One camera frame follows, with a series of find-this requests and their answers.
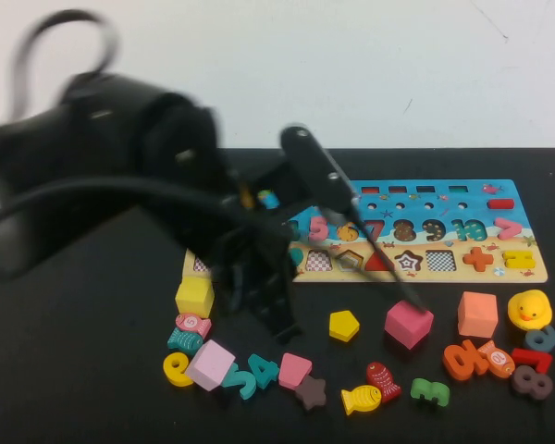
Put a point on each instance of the orange fish piece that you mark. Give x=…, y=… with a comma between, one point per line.
x=497, y=360

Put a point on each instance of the orange number ten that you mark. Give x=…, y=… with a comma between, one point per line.
x=460, y=361

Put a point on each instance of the yellow equals piece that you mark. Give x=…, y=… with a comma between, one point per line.
x=519, y=259

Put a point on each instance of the light pink cube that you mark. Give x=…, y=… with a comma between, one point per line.
x=210, y=365

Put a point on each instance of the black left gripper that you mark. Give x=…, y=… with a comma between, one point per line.
x=263, y=240

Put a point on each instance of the teal heart piece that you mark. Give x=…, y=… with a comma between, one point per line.
x=297, y=256

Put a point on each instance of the salmon cube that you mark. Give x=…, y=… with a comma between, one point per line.
x=477, y=314

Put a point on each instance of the red triangle piece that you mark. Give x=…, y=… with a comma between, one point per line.
x=374, y=264

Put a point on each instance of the orange plus piece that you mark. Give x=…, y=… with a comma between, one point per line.
x=478, y=259

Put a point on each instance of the brown star piece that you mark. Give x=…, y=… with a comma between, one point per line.
x=311, y=393

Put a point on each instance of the yellow rubber duck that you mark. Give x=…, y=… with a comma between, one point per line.
x=529, y=307

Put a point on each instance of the colourful wooden puzzle board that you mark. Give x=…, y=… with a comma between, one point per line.
x=444, y=217

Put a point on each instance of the pink fish piece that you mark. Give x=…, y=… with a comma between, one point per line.
x=192, y=323

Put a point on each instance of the yellow pentagon piece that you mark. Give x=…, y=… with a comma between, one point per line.
x=344, y=326

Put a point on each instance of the yellow number six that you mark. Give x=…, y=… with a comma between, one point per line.
x=176, y=372

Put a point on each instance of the teal number four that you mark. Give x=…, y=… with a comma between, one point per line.
x=263, y=370

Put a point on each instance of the magenta cube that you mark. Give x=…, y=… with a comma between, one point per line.
x=407, y=324

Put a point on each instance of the red minus piece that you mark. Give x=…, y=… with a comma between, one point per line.
x=501, y=204

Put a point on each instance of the green number three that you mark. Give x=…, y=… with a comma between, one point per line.
x=430, y=392

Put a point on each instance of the red number seven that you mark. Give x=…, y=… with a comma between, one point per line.
x=532, y=357

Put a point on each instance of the teal number five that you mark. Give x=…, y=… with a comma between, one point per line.
x=245, y=384

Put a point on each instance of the yellow cube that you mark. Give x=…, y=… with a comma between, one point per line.
x=193, y=297

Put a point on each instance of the pink greater-than piece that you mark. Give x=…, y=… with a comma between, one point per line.
x=509, y=230

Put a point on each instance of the blue-grey number nine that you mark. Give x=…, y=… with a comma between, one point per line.
x=546, y=341

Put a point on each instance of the red fish piece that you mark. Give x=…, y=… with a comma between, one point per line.
x=384, y=379

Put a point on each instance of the pink number five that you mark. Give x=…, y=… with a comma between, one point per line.
x=319, y=229

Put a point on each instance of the yellow fish piece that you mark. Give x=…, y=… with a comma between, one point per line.
x=363, y=398

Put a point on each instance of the brown number eight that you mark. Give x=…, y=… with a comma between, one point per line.
x=532, y=383

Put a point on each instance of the teal fish piece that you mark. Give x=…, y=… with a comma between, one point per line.
x=184, y=341

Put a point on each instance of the pink trapezoid piece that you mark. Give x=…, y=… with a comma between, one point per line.
x=293, y=370

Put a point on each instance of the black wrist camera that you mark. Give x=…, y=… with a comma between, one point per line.
x=314, y=162

